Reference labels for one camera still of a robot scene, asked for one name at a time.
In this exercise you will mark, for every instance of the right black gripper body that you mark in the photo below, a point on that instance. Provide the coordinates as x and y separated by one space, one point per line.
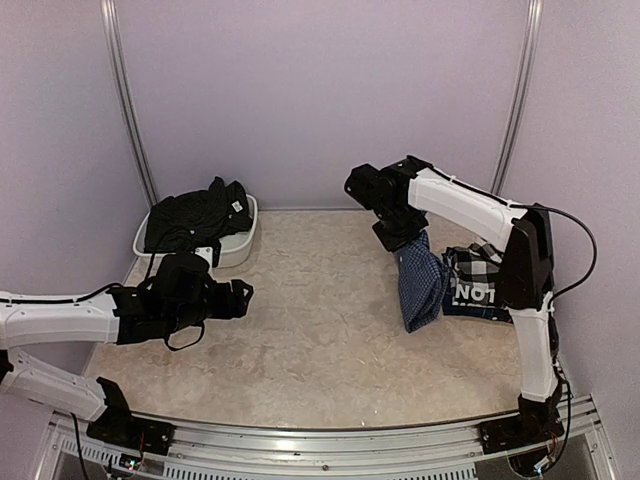
400 225

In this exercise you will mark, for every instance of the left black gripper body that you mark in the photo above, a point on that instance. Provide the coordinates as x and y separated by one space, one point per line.
220 309

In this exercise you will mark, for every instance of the blue checked long sleeve shirt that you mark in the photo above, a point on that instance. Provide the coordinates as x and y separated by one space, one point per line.
422 283

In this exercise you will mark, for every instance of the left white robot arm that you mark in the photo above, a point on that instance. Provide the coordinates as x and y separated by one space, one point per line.
180 295

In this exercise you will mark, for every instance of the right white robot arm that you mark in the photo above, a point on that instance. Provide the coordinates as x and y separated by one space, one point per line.
402 194

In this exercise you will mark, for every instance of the white plastic basket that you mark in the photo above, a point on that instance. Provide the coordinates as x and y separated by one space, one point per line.
235 249

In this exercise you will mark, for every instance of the black striped shirt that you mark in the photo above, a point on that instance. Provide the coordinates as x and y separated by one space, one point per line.
198 218

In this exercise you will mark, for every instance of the black white plaid folded shirt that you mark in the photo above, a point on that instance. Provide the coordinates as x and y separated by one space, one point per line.
473 274

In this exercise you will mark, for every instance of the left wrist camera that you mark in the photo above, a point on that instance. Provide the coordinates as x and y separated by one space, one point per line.
210 253

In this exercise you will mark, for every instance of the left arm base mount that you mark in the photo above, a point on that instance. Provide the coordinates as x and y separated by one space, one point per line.
121 428

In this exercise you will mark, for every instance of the front aluminium rail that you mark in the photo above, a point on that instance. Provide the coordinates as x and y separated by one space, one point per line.
200 450

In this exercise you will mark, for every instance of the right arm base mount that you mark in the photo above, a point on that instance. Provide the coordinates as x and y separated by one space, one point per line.
520 432

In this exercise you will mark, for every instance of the right aluminium frame post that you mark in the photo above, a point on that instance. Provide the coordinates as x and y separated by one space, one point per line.
518 103

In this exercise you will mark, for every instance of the aluminium frame post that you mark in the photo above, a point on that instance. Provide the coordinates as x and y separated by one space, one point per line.
114 44
518 103

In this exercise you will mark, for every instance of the left aluminium frame post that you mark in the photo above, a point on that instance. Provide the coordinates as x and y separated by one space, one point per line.
114 44

